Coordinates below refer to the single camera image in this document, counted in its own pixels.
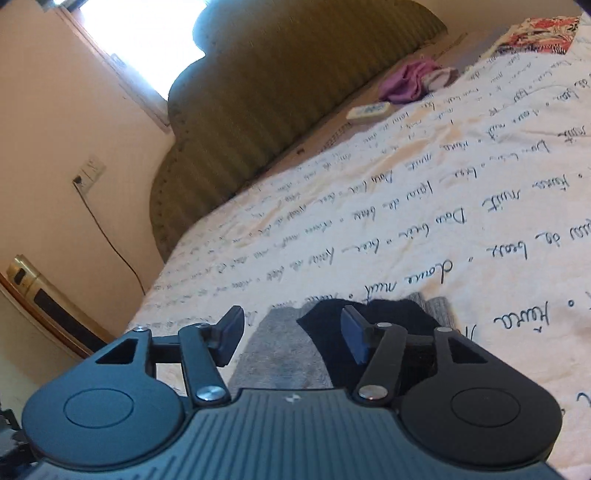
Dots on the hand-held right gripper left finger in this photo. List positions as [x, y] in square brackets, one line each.
[231, 339]

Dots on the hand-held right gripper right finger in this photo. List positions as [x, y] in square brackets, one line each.
[353, 337]

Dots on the navy blue sock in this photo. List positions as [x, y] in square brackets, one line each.
[323, 323]

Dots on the grey knit sock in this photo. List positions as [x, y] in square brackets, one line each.
[277, 350]

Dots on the white script print bedspread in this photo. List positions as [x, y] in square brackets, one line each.
[392, 207]

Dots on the olive upholstered headboard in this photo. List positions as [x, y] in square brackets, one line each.
[258, 92]

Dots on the purple cloth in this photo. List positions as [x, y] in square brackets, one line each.
[406, 83]

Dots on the white small sock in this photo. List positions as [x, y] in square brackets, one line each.
[441, 77]

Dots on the bright window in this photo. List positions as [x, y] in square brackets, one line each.
[138, 37]

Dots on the wall socket with plug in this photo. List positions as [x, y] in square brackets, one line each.
[90, 174]

